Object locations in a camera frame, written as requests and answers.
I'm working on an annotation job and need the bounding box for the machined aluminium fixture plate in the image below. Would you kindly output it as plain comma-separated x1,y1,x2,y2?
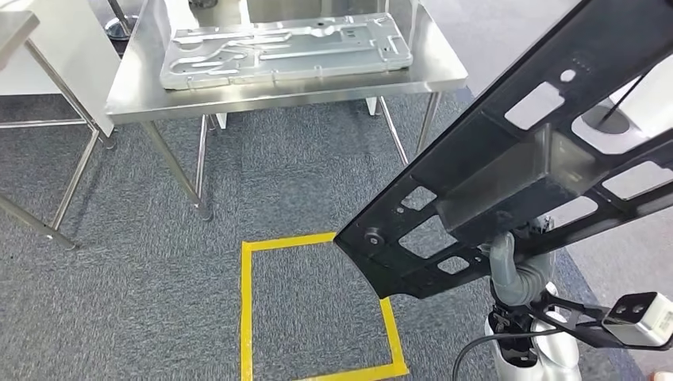
159,12,413,91

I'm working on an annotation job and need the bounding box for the pale wrist camera with bracket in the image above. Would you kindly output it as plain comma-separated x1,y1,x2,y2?
528,291,673,352

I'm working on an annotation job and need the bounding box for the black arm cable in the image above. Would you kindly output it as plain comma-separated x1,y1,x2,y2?
452,328,566,381

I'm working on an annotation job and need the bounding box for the stainless steel table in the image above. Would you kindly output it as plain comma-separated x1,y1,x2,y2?
0,10,117,251

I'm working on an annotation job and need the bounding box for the stainless steel workbench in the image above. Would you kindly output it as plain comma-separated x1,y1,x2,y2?
104,0,469,222

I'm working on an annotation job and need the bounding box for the chrome stanchion with round base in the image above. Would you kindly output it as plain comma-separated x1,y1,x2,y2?
104,0,140,41

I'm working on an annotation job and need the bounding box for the black plastic panel part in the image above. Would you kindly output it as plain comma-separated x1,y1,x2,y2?
333,0,673,301

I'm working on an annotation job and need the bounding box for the white flat panel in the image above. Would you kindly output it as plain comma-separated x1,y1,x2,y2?
0,0,122,138

